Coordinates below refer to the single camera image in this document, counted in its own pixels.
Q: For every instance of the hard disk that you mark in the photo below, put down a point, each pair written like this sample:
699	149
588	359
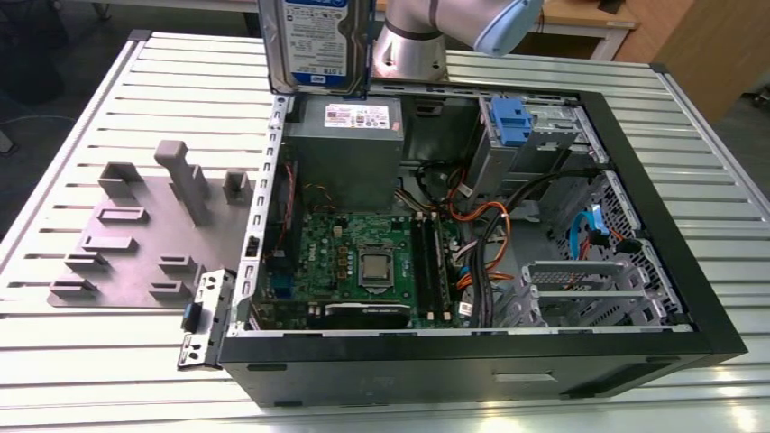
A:
312	45

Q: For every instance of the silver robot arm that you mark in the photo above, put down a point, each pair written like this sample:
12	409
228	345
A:
415	54

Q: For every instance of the silver CPU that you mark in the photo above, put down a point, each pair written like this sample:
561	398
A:
375	268

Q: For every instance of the grey power supply unit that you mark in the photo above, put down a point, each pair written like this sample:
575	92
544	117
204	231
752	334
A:
343	167

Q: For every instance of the green motherboard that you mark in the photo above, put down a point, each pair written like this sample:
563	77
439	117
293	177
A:
324	257

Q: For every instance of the CPU socket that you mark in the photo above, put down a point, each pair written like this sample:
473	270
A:
377	288

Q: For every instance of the black graphics card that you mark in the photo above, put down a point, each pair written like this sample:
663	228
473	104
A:
360	315

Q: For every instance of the metal optical drive cage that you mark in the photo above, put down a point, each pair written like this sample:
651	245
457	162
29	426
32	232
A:
511	167

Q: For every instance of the blue drive latch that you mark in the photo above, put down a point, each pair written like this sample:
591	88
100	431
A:
511	119

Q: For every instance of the black PC case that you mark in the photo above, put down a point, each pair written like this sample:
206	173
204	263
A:
420	370

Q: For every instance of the grey parts rack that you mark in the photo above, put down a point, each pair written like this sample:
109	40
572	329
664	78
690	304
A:
144	243

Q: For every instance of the wooden cabinet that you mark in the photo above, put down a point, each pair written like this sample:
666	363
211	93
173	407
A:
710	45

